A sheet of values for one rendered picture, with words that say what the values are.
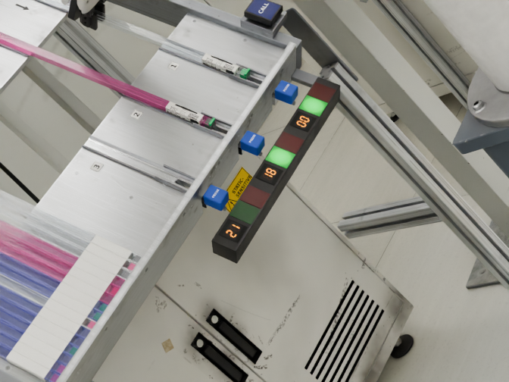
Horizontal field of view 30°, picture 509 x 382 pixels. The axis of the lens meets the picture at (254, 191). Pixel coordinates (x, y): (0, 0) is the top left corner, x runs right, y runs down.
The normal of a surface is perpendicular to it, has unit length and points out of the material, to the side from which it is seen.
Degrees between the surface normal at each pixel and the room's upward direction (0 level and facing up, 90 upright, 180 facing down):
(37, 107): 90
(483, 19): 90
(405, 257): 0
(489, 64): 90
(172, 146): 48
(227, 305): 90
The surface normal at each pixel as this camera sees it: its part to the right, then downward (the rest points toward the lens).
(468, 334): -0.67, -0.66
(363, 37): 0.61, -0.22
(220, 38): -0.04, -0.56
